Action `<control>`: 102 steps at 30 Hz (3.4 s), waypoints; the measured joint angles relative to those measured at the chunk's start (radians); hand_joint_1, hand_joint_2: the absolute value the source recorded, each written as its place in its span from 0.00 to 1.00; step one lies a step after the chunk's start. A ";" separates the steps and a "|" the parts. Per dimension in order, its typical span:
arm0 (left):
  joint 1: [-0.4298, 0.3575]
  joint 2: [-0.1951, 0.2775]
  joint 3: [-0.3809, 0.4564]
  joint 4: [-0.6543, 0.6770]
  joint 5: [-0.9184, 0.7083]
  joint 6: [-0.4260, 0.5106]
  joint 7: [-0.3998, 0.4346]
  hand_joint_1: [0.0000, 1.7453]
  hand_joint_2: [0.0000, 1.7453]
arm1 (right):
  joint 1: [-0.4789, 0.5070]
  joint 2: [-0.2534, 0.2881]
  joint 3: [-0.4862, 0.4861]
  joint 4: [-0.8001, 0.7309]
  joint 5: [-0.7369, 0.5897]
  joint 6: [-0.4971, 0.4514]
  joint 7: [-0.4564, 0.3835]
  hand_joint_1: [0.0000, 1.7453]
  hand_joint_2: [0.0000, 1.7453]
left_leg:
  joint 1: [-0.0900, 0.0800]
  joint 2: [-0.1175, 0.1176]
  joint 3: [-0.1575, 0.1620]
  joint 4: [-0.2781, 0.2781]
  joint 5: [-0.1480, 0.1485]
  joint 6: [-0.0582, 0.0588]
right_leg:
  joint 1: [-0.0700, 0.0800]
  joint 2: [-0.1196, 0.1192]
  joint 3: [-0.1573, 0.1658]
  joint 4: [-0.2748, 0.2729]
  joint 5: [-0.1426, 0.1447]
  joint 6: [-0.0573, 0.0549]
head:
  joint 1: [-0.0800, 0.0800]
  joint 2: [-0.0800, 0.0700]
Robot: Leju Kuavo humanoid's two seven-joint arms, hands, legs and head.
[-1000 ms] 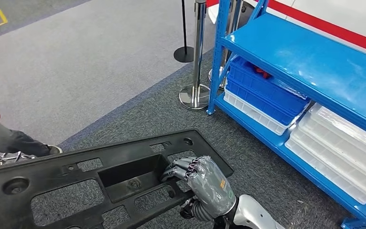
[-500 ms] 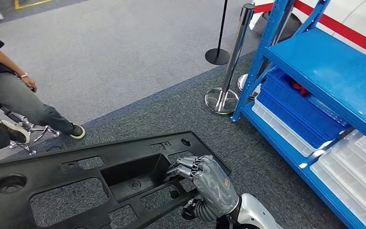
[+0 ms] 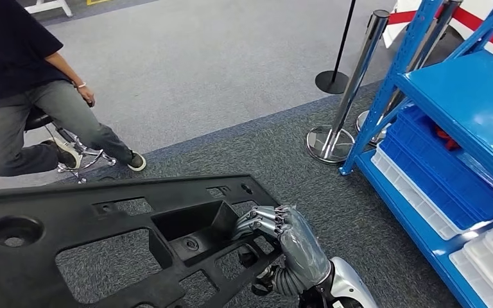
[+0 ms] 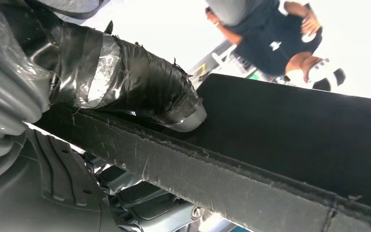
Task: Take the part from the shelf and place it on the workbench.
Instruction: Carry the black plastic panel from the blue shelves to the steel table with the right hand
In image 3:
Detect person's left hand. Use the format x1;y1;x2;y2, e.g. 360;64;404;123
77;84;96;108

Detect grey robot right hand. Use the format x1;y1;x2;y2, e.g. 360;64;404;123
231;205;333;285

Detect black plastic panel part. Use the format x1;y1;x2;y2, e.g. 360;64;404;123
0;174;284;308

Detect blue metal shelf rack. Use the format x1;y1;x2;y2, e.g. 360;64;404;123
339;0;493;308

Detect black stool chrome base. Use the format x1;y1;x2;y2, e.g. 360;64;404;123
24;106;117;184

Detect person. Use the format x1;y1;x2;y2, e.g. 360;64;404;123
0;0;148;177

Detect white furniture base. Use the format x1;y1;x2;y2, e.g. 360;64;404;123
24;0;74;19

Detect translucent plastic crate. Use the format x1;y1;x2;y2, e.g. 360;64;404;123
370;146;464;241

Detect stacked blue plastic crates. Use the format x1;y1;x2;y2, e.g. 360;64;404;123
378;104;493;232

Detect small red object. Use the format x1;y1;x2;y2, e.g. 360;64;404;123
435;125;461;151

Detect red barrier belt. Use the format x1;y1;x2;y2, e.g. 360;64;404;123
387;9;420;26

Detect white car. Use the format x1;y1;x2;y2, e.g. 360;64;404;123
382;0;493;69

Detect thin black stanchion post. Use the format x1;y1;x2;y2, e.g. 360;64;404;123
314;0;358;95

